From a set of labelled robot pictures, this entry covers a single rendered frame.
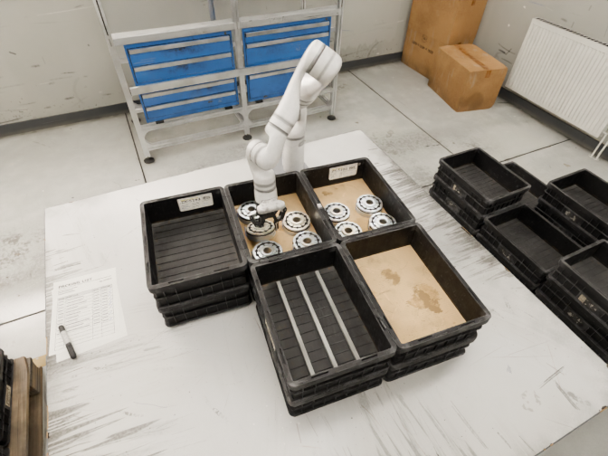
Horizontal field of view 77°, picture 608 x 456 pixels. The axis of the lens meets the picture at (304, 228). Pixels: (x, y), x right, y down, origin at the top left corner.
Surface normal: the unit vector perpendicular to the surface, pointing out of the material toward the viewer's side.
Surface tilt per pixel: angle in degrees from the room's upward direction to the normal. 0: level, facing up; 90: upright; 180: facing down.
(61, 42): 90
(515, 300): 0
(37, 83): 90
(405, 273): 0
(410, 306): 0
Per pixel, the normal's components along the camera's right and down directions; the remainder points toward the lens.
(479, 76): 0.24, 0.69
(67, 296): 0.02, -0.70
